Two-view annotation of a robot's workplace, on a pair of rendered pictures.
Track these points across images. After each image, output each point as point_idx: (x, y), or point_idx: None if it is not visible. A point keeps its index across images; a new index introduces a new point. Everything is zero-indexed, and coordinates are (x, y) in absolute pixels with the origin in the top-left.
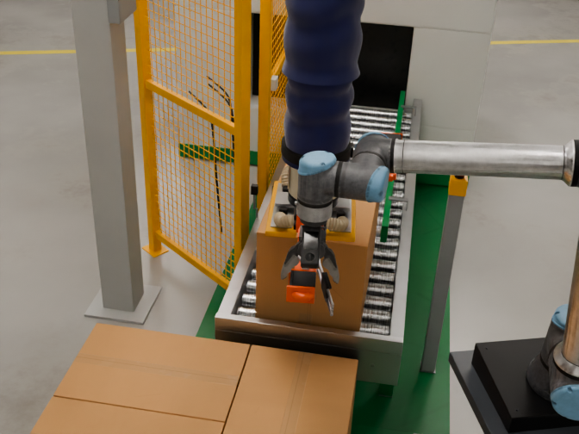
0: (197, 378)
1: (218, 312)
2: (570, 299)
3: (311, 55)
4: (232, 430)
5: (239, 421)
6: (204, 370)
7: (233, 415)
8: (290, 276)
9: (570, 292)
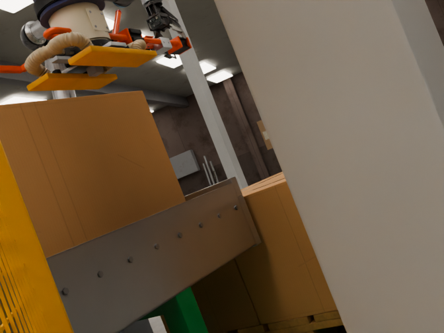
0: (281, 179)
1: (228, 184)
2: (73, 96)
3: None
4: (267, 182)
5: (258, 185)
6: (271, 183)
7: (262, 184)
8: (181, 37)
9: (71, 93)
